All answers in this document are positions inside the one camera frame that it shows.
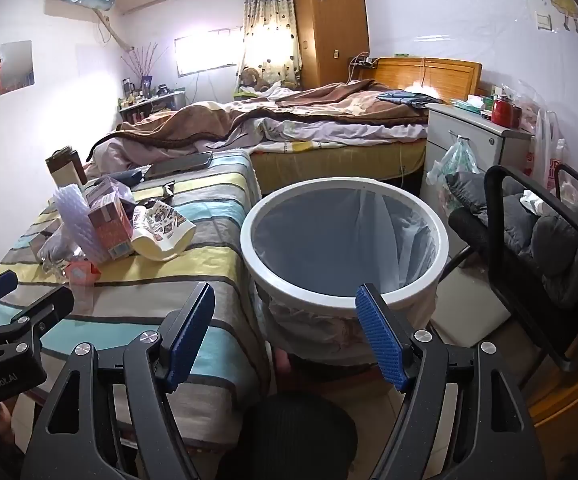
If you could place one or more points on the power strip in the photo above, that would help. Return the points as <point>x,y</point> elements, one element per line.
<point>364,61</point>

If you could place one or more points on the dotted curtain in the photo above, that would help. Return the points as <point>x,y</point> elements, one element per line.
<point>269,35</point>

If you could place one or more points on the brown blanket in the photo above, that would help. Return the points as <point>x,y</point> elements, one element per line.
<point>209,120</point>

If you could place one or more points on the wooden wardrobe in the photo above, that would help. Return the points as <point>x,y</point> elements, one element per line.
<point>331,25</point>

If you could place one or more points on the tissue box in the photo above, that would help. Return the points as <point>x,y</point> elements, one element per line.
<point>469,105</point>

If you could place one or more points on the red patterned carton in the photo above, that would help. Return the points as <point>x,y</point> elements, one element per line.
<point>111,230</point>

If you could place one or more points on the window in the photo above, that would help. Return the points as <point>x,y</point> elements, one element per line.
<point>206,52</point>

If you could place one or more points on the silver wall poster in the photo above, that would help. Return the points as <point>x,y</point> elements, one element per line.
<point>15,67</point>

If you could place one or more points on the beige tumbler brown lid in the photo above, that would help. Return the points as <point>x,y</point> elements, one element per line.
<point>61,170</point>

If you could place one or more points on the black metal chair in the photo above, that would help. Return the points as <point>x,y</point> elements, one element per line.
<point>494,240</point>

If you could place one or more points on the lilac quilt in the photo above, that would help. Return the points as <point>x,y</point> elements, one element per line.
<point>319,127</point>

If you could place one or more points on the cluttered white shelf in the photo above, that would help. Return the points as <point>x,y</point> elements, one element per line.
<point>149,102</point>

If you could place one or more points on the red pot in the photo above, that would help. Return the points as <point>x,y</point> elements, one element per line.
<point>505,112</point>

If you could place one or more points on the clear bubble wrap bag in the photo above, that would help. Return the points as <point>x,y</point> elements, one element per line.
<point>79,220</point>

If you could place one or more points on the grey bedside cabinet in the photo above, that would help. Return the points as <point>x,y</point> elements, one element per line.
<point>464,135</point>

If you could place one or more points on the blue folded cloth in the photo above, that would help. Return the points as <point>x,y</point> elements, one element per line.
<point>401,97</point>

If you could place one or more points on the vase of dry branches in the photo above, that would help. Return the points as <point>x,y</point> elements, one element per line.
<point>141,62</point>

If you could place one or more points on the brown bottle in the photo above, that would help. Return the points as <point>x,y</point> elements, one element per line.
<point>79,165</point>

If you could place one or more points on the clear plastic bag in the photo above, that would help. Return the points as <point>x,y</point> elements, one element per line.
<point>54,252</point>

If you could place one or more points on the grey cushion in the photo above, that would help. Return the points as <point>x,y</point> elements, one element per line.
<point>554,240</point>

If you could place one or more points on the white trash bin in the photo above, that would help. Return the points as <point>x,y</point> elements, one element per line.
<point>289,287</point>

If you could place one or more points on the black smartphone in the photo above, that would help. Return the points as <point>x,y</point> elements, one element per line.
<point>179,164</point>

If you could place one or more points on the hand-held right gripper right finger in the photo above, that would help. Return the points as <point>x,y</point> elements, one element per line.
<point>376,330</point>

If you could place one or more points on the white plastic bag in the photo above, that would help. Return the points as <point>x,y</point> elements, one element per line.
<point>549,150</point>

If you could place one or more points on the wooden bed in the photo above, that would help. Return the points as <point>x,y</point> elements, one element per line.
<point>344,160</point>

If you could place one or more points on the green hanging plastic bag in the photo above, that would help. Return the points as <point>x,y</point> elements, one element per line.
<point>451,165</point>

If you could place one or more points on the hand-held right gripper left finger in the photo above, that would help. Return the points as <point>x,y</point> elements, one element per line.
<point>189,340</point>

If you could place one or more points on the dark blue glasses case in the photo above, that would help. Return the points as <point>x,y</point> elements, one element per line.
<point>129,176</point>

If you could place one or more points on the brown teddy bear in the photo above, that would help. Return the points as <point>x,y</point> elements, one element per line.
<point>250,77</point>

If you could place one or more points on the cream printed paper bag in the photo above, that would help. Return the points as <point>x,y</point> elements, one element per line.
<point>161,232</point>

